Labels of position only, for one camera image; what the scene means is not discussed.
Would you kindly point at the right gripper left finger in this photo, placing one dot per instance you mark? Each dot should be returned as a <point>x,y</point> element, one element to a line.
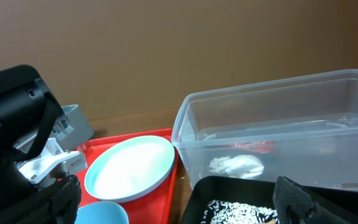
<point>58,203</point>

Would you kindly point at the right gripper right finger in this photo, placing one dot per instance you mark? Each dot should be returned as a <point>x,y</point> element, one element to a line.
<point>297,205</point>

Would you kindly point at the small light blue bowl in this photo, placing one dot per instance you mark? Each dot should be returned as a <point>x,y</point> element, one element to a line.
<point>102,213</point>

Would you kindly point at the white napkin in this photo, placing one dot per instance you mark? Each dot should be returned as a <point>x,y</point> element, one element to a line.
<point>242,167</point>

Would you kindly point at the red snack wrapper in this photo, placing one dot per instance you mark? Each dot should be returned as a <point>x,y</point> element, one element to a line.
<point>258,147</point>

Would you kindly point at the brown food scraps with rice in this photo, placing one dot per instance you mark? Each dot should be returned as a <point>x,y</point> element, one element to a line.
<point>223,212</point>

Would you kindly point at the large light blue plate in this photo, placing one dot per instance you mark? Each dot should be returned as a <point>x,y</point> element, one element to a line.
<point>131,169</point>

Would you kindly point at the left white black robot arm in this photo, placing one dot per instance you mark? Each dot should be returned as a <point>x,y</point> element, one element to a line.
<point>39,155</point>

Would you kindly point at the black rectangular waste tray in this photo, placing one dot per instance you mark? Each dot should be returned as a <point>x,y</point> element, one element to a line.
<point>253,192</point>

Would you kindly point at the grey plastic dishwasher rack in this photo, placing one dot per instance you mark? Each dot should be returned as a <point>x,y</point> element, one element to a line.
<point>72,129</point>

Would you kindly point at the clear plastic waste bin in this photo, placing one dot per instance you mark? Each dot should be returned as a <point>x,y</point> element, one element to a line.
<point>312,120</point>

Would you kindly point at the red plastic serving tray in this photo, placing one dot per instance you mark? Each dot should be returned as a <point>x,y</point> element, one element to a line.
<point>153,208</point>

